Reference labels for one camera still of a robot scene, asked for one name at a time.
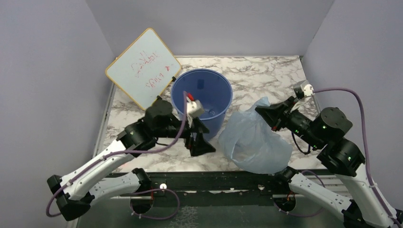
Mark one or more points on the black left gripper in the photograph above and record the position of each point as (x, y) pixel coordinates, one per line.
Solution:
(200, 144)

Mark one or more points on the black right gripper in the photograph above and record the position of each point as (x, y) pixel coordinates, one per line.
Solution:
(273, 114)

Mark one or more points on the light blue trash bag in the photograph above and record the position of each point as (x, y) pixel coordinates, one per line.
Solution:
(250, 143)

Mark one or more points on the blue plastic trash bin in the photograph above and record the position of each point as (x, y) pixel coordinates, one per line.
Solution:
(212, 89)

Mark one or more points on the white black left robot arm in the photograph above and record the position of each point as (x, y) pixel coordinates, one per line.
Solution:
(76, 192)

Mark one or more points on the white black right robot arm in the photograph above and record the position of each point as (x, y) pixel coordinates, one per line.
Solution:
(366, 207)

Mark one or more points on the yellow-framed whiteboard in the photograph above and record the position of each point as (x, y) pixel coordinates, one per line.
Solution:
(144, 69)

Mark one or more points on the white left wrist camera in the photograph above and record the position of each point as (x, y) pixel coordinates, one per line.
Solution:
(194, 109)

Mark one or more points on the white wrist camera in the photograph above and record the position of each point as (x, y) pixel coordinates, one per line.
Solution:
(194, 109)
(303, 91)

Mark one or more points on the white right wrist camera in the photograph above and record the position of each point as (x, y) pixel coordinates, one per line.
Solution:
(303, 91)

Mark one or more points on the black metal mounting rail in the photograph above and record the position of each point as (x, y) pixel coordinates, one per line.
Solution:
(213, 188)

